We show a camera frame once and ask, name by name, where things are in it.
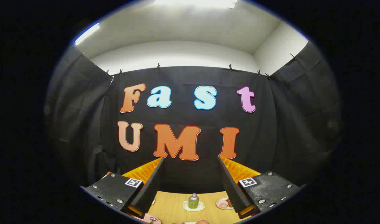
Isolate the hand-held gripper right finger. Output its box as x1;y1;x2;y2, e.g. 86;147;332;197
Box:
217;156;306;220

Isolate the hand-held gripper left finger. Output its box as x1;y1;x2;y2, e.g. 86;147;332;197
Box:
80;157;165;219

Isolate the white plate of food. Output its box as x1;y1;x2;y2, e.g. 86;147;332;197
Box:
216;196;235;210

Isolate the pink round plate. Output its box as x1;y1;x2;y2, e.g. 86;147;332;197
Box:
128;213;162;224

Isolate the green label drink bottle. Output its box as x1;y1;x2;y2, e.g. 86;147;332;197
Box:
188;193;199;209

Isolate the small white square tray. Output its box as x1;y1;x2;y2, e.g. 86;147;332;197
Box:
183;201;205;212

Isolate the row of black clips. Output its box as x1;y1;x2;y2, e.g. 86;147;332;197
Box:
82;51;298;80

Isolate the narrow ceiling light strip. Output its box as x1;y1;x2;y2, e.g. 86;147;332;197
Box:
75;22;101;46

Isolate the wide ceiling light panel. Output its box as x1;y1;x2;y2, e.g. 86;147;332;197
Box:
154;0;238;9

